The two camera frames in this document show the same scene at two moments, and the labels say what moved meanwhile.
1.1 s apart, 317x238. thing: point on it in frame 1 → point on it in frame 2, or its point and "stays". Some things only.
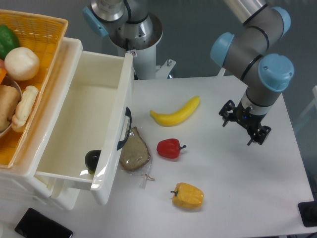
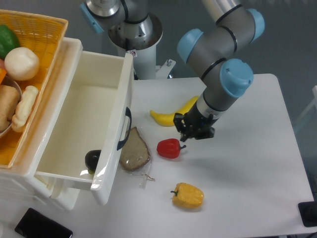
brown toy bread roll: x=9 y=97 stays
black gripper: x=249 y=120 → x=195 y=124
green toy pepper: x=8 y=41 stays
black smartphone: x=34 y=224 stays
